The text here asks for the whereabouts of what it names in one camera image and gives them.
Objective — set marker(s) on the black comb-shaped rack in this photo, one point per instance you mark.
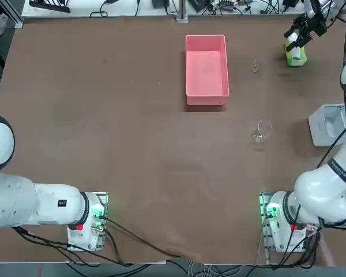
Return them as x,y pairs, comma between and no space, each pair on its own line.
62,9

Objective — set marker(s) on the green tissue pack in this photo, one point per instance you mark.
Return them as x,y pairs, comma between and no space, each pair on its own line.
297,59

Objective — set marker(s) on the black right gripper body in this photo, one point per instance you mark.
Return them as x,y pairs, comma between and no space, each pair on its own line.
315,24

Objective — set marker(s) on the person's white shoe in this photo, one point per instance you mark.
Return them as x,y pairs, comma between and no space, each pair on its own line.
0,24

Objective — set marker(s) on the white lidded trash bin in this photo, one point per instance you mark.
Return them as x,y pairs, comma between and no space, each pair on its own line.
320,130

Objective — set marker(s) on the aluminium frame profile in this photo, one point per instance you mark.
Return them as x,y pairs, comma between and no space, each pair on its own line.
14,17

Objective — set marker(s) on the small clear glass beaker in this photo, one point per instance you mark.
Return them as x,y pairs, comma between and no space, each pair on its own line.
256,67

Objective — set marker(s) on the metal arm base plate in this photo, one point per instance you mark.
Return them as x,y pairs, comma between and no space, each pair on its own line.
103,199
263,239

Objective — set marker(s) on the large clear glass beaker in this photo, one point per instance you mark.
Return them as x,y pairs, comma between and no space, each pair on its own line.
261,132

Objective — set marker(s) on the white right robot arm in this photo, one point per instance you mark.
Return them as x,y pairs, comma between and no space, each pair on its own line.
314,187

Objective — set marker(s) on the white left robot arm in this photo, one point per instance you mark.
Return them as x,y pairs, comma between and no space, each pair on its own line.
17,202

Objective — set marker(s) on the pink plastic rectangular container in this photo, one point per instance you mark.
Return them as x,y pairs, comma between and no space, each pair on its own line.
206,72

